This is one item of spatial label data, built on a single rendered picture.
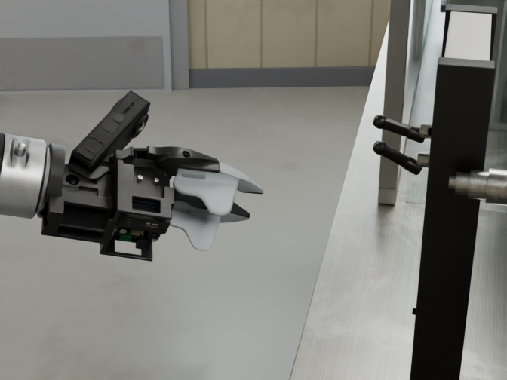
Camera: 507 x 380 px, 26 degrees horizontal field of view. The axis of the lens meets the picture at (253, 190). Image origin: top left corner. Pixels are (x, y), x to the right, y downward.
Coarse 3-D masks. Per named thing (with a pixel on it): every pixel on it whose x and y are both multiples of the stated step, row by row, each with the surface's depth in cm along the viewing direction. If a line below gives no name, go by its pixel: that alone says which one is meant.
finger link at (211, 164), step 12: (144, 156) 105; (156, 156) 104; (168, 156) 104; (180, 156) 104; (192, 156) 105; (204, 156) 106; (168, 168) 105; (180, 168) 105; (192, 168) 105; (204, 168) 106; (216, 168) 106
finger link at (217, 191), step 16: (176, 176) 106; (192, 176) 106; (208, 176) 106; (224, 176) 106; (240, 176) 107; (192, 192) 105; (208, 192) 105; (224, 192) 106; (256, 192) 109; (208, 208) 104; (224, 208) 104
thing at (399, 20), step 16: (400, 0) 165; (400, 16) 166; (400, 32) 168; (400, 48) 169; (416, 48) 230; (400, 64) 170; (400, 80) 171; (384, 96) 173; (400, 96) 173; (384, 112) 175; (400, 112) 174; (400, 144) 178; (384, 160) 179; (384, 176) 180; (400, 176) 190; (384, 192) 181
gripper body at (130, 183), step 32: (64, 160) 101; (128, 160) 104; (64, 192) 101; (96, 192) 103; (128, 192) 101; (160, 192) 103; (64, 224) 101; (96, 224) 102; (128, 224) 102; (160, 224) 102; (128, 256) 105
